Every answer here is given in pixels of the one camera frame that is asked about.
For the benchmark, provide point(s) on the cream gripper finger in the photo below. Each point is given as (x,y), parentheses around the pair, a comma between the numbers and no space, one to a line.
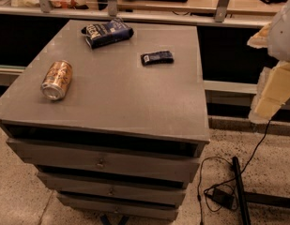
(259,39)
(273,90)

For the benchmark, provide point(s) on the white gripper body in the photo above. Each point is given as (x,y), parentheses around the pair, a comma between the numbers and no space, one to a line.
(283,35)

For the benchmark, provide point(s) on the dark blue rxbar wrapper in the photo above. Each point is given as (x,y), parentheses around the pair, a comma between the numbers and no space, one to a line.
(161,57)

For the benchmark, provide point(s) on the orange soda can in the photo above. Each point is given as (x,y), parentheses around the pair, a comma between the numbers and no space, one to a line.
(57,80)

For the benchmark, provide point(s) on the black metal floor bar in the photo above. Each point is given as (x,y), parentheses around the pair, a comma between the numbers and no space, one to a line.
(245,197)

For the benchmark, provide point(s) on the black power adapter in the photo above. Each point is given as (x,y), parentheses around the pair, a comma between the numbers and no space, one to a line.
(222,198)

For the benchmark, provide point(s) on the blue chip bag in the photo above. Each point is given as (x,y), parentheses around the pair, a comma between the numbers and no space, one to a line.
(102,34)

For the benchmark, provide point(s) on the grey drawer cabinet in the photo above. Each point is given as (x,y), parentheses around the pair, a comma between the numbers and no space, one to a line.
(126,138)

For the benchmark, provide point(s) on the grey metal railing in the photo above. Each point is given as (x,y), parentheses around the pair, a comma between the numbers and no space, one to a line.
(251,12)

